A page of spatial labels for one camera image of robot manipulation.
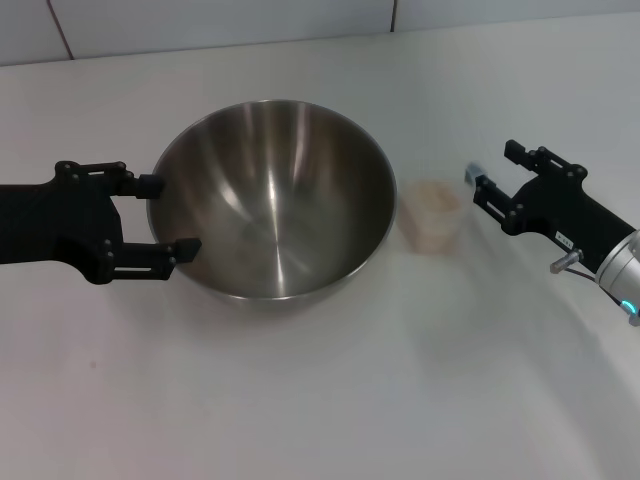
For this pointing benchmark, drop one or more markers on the white rice grains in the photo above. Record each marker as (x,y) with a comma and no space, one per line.
(432,197)

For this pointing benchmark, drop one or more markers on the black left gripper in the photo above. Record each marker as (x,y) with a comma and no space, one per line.
(60,220)

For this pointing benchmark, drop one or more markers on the clear plastic cup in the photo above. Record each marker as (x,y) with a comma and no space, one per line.
(430,225)

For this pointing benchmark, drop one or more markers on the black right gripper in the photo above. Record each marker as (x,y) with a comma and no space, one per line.
(560,205)

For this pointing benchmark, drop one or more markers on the stainless steel mixing bowl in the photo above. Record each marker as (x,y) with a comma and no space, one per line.
(280,200)

